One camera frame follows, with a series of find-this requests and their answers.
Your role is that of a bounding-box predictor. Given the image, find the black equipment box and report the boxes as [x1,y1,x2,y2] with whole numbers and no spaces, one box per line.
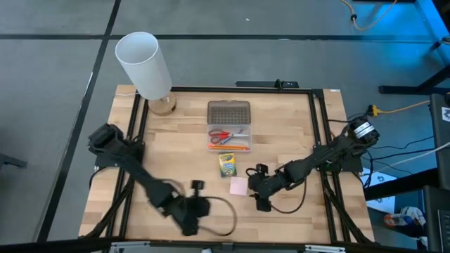
[423,185,450,252]

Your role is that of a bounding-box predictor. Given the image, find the silver metal bracket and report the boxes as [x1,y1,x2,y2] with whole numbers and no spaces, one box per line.
[304,245,347,253]
[108,240,152,253]

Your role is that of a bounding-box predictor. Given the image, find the red handled scissors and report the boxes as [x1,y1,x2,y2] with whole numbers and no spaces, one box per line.
[208,128,250,145]

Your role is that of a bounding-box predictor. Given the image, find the person's shoe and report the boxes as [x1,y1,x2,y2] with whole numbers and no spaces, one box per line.
[382,206,427,233]

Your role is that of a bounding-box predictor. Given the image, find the white shade wooden table lamp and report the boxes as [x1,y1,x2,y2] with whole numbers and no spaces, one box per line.
[115,31,177,117]

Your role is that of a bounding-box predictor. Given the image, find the pale pink sticky note pad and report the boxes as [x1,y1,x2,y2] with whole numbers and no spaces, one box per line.
[229,176,249,196]

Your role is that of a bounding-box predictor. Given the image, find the black floor stand foot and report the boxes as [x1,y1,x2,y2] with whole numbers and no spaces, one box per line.
[0,153,28,170]

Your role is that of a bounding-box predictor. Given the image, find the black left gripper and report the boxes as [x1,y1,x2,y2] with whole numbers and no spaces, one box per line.
[168,179,212,236]

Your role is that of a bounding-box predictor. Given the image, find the neighbouring metal table frame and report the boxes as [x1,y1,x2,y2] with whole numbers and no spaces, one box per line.
[414,0,450,66]

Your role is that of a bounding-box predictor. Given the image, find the black cabinet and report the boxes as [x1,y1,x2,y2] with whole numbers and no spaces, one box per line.
[429,93,450,190]

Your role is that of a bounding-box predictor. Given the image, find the yellow green crayon box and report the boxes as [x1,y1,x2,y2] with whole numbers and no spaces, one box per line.
[218,152,238,179]

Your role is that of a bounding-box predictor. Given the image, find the white floor cable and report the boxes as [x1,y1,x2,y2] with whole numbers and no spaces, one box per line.
[372,141,450,174]

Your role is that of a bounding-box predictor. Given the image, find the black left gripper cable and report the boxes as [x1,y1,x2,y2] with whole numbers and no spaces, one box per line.
[196,195,238,237]

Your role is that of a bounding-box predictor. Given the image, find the clear pencil case grey lid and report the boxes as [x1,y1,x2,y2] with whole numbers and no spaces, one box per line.
[206,100,254,153]

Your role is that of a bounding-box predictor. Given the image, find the black aluminium table frame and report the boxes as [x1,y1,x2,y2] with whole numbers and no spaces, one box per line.
[79,86,375,253]

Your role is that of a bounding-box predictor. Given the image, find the yellow plug with cord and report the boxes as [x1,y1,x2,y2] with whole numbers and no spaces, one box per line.
[367,100,432,118]

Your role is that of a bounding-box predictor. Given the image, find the black table leg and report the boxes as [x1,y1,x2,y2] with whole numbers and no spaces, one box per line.
[378,65,450,96]
[364,167,440,202]

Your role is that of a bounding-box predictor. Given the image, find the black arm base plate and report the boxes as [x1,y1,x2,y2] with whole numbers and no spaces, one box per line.
[94,140,146,169]
[314,144,364,173]

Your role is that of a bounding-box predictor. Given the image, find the black floor cable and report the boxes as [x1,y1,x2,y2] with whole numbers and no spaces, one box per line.
[365,135,435,151]
[365,147,437,162]

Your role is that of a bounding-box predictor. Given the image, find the white paper recycling symbols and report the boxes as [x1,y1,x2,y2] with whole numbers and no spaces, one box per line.
[361,167,397,214]

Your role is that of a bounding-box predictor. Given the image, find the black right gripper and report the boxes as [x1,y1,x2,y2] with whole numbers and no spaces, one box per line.
[247,163,288,213]

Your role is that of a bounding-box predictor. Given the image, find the orange extension cord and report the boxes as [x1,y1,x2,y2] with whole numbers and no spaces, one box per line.
[340,0,399,31]

